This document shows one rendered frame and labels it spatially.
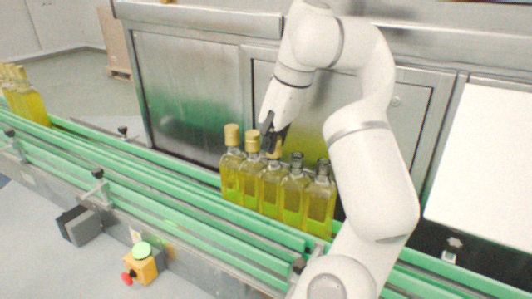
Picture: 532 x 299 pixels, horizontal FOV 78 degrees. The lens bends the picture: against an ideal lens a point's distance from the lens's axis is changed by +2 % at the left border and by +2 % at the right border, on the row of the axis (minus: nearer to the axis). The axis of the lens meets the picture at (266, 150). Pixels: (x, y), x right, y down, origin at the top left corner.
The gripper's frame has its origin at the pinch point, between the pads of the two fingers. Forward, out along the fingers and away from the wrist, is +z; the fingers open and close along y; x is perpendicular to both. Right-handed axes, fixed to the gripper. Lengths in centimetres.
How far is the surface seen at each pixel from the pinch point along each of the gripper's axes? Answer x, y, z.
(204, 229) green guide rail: -4.5, 13.8, 21.9
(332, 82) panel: 4.1, -12.8, -12.0
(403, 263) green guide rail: 35.9, -4.1, 14.9
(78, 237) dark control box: -41, 23, 49
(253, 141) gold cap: -4.1, 1.0, 2.3
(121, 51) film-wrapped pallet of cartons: -348, -230, 173
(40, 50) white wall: -541, -221, 248
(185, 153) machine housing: -37, -15, 36
